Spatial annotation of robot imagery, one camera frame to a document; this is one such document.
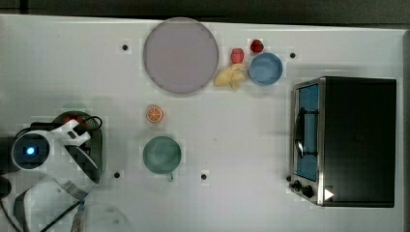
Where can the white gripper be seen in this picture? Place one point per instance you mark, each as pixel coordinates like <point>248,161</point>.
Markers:
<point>68,134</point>

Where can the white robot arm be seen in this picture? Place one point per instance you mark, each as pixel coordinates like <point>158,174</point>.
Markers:
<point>66,159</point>

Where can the orange slice toy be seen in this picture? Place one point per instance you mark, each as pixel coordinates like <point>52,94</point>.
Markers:
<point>154,114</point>

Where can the green cup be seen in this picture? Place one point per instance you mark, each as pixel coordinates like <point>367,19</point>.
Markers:
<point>162,155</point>

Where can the lavender round plate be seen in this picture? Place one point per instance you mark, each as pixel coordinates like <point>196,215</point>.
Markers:
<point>181,55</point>

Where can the yellow plush banana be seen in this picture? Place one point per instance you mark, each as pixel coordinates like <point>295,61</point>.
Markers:
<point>231,76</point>

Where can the pink plush fruit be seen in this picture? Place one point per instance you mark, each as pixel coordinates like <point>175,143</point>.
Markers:
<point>237,55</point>

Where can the blue bowl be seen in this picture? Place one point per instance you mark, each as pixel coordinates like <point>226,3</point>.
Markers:
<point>265,69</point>

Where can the red plush strawberry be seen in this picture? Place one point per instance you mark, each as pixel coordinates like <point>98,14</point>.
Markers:
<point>256,46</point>

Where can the stainless steel toaster oven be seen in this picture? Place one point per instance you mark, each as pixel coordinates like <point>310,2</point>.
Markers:
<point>343,142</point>

